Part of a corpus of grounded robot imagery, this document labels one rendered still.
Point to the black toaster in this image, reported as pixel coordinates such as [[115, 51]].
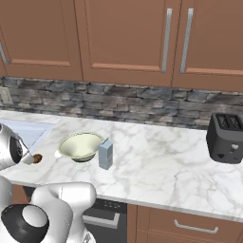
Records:
[[225, 139]]

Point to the black dishwasher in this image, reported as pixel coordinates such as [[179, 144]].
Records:
[[107, 218]]

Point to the grey-blue milk carton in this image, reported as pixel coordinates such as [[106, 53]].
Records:
[[105, 155]]

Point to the brown cupboard door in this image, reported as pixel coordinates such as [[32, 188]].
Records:
[[218, 38], [38, 31], [126, 34]]

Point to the beige wall socket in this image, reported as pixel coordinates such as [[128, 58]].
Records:
[[5, 95]]

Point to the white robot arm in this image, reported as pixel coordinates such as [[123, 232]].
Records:
[[68, 202]]

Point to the brown egg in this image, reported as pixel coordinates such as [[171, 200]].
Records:
[[38, 158]]

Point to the white sink basin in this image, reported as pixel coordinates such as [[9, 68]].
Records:
[[27, 131]]

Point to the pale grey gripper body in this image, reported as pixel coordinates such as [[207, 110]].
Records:
[[28, 159]]

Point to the pale green bowl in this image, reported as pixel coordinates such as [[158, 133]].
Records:
[[79, 148]]

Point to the brown drawer front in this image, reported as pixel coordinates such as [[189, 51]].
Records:
[[196, 226]]

